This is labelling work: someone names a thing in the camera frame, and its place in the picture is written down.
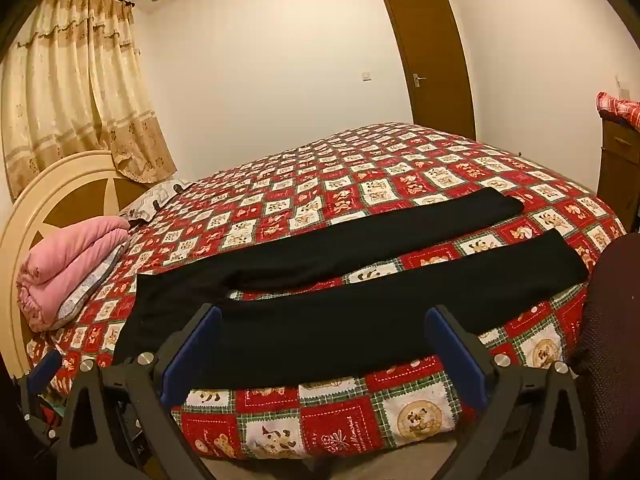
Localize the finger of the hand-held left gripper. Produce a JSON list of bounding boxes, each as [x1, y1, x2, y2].
[[25, 349, 64, 402]]

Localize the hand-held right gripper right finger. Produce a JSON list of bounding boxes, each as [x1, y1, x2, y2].
[[425, 304, 591, 480]]

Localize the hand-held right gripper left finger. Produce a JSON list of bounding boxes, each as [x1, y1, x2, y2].
[[57, 304, 223, 480]]

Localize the black pants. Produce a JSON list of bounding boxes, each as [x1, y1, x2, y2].
[[114, 187, 591, 391]]

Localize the folded grey patterned quilt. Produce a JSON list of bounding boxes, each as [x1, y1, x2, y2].
[[55, 240, 132, 331]]

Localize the folded pink blanket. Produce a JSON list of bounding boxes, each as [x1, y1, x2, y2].
[[16, 215, 132, 332]]

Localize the dark red mesh chair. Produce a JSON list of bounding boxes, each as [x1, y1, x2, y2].
[[570, 232, 640, 480]]

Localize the white printed pillow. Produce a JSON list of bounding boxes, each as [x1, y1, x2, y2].
[[120, 179, 193, 223]]

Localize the cream wooden headboard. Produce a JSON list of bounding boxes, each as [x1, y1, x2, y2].
[[0, 150, 151, 376]]

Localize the red printed bed blanket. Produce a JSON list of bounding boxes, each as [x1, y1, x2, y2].
[[25, 121, 628, 461]]

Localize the brown wooden cabinet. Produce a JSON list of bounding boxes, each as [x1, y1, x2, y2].
[[596, 110, 640, 233]]

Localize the cream floral curtain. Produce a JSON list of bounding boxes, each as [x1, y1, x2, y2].
[[0, 0, 178, 201]]

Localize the brown wooden door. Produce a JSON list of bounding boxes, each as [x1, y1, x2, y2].
[[381, 0, 477, 141]]

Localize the red checked cloth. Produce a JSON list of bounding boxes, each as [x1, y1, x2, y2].
[[596, 91, 640, 128]]

